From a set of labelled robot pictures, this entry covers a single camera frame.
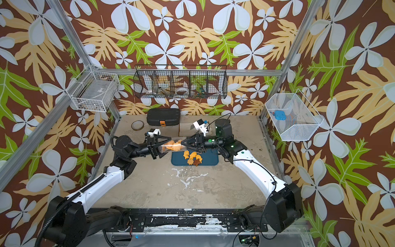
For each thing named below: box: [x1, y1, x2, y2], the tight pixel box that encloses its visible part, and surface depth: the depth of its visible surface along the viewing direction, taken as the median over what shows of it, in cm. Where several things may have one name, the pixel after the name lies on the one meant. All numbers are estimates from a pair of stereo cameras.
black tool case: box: [146, 108, 181, 127], surface depth 117 cm
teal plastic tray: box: [171, 148, 219, 166], surface depth 97 cm
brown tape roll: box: [131, 119, 145, 132], surface depth 117 cm
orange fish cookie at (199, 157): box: [195, 154, 203, 164], surface depth 98 cm
